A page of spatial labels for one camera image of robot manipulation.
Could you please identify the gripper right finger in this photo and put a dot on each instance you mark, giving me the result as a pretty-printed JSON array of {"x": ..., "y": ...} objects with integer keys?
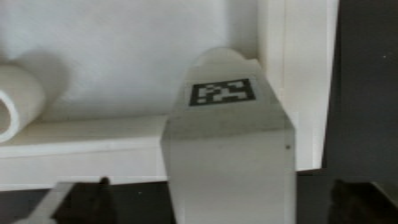
[{"x": 360, "y": 204}]

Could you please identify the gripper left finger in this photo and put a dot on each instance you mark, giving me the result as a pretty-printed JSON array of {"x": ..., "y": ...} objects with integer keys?
[{"x": 77, "y": 204}]

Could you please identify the white table leg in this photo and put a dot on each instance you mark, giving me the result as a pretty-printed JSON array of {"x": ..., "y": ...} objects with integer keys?
[{"x": 228, "y": 145}]

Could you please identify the white square table top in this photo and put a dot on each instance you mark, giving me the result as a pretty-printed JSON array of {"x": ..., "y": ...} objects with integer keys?
[{"x": 108, "y": 49}]

